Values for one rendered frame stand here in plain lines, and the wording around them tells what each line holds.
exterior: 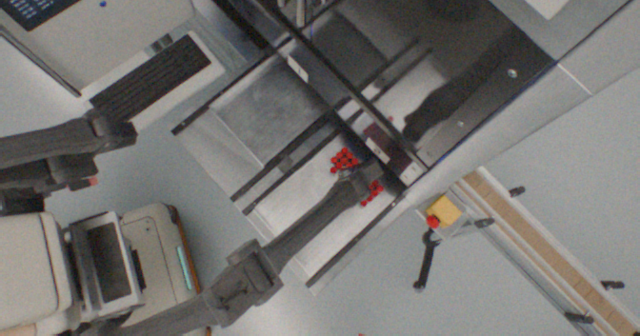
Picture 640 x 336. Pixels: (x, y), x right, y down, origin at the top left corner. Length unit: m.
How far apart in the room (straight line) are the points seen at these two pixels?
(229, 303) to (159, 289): 1.25
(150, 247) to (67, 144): 1.16
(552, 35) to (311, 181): 0.98
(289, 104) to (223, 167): 0.29
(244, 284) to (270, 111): 0.75
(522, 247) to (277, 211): 0.73
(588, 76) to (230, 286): 0.64
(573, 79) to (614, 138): 2.27
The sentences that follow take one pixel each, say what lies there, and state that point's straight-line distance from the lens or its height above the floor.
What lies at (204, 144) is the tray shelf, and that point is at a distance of 1.53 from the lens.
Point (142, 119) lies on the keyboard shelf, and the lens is 1.69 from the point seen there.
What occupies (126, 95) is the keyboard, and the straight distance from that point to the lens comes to 1.71.
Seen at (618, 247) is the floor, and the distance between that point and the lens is 2.79.
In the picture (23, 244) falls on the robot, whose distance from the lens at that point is 1.12.
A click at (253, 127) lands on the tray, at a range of 1.52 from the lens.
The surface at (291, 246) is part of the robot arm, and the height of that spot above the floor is 1.35.
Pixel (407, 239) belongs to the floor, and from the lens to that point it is 2.38.
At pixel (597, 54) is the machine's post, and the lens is 0.62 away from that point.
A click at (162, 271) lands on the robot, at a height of 0.28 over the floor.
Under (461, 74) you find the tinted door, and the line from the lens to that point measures 0.82.
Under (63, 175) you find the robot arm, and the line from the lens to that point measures 1.20.
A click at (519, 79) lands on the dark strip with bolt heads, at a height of 1.72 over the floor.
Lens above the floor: 2.32
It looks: 75 degrees down
